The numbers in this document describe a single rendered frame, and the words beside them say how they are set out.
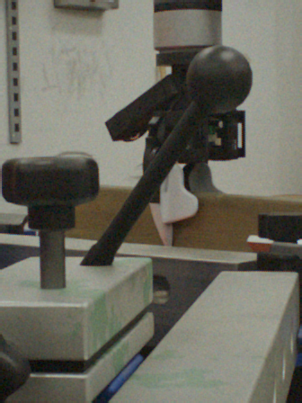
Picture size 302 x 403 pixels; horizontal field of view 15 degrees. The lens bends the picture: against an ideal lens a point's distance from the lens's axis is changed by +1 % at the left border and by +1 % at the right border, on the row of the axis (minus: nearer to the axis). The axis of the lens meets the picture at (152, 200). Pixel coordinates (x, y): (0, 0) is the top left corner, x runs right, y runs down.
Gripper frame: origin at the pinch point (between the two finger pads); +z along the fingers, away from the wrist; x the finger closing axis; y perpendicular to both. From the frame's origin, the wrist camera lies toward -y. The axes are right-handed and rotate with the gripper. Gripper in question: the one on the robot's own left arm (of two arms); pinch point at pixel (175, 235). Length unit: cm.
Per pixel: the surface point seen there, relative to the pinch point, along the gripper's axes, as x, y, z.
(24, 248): -35.5, 13.2, -2.8
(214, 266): -35.5, 32.2, -2.6
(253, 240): -12.0, 19.0, -1.6
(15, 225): -6.6, -19.0, -0.8
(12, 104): 160, -198, -19
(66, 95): 187, -200, -22
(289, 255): -35, 38, -4
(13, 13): 162, -198, -49
